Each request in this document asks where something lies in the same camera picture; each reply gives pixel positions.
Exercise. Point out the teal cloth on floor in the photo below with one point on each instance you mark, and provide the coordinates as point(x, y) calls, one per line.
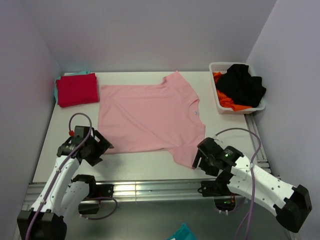
point(183, 233)

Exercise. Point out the pink t-shirt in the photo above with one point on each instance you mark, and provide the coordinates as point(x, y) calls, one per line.
point(155, 117)

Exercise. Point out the red folded t-shirt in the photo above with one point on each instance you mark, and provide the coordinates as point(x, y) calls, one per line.
point(74, 90)

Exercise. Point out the teal folded t-shirt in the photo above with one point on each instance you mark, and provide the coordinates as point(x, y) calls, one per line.
point(55, 90)

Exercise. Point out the aluminium mounting rail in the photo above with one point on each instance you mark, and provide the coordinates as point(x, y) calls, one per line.
point(157, 190)

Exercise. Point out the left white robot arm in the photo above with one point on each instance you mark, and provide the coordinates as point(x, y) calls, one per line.
point(61, 196)

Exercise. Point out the white plastic laundry basket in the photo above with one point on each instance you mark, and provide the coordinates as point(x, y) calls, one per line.
point(223, 67)

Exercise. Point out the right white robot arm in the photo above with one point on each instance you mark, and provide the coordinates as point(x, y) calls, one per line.
point(234, 174)

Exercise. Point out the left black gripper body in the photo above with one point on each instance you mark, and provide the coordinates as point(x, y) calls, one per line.
point(92, 150)

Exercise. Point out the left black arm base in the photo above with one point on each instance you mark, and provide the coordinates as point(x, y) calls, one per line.
point(100, 192)

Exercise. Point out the black t-shirt in basket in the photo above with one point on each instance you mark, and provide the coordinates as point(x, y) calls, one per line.
point(241, 87)

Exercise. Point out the orange t-shirt in basket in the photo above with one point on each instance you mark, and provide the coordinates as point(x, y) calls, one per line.
point(224, 100)

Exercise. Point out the right side aluminium rail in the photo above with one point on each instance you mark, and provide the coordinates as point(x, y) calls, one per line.
point(261, 158)

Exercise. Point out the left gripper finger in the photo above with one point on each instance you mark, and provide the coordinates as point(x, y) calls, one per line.
point(101, 143)
point(93, 159)

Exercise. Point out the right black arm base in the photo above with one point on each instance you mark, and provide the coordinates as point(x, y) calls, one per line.
point(224, 200)

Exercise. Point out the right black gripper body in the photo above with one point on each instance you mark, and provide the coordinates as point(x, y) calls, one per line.
point(208, 166)

